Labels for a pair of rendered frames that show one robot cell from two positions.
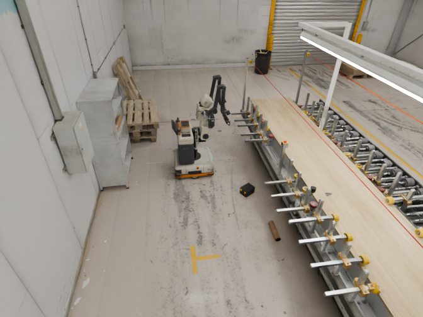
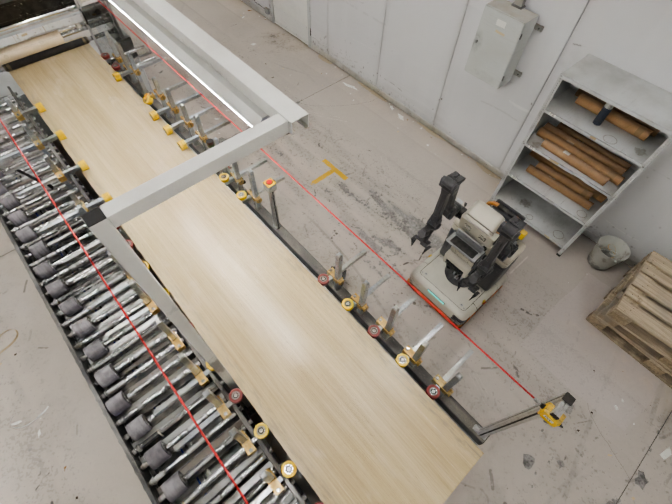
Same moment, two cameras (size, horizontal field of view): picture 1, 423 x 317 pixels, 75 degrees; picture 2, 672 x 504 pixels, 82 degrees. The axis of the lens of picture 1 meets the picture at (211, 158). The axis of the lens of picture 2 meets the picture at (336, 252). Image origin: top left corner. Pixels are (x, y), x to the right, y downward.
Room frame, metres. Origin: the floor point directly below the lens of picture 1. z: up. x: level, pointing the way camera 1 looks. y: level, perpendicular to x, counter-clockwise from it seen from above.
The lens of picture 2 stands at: (4.78, -1.57, 3.25)
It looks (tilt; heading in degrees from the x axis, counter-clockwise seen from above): 58 degrees down; 145
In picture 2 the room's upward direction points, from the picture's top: 3 degrees clockwise
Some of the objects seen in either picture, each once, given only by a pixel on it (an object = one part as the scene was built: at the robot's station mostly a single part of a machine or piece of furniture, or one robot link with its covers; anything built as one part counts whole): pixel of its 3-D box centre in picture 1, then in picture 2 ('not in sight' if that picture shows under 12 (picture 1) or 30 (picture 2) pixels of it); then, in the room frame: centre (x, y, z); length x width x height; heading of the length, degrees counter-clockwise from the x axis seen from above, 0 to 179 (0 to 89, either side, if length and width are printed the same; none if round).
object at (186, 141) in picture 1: (187, 141); (478, 249); (4.00, 0.42, 0.59); 0.55 x 0.34 x 0.83; 9
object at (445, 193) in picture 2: (223, 99); (441, 204); (3.87, -0.16, 1.40); 0.11 x 0.06 x 0.43; 9
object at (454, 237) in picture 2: (209, 118); (465, 247); (4.06, 0.04, 0.99); 0.28 x 0.16 x 0.22; 9
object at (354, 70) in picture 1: (379, 67); not in sight; (9.63, -5.71, 0.23); 2.41 x 0.77 x 0.17; 101
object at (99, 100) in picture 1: (109, 134); (572, 166); (3.85, 1.64, 0.78); 0.90 x 0.45 x 1.55; 9
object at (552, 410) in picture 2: (247, 85); (509, 424); (5.03, -0.64, 1.20); 0.15 x 0.12 x 1.00; 9
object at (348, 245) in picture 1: (341, 260); (175, 112); (1.50, -1.16, 0.91); 0.04 x 0.04 x 0.48; 9
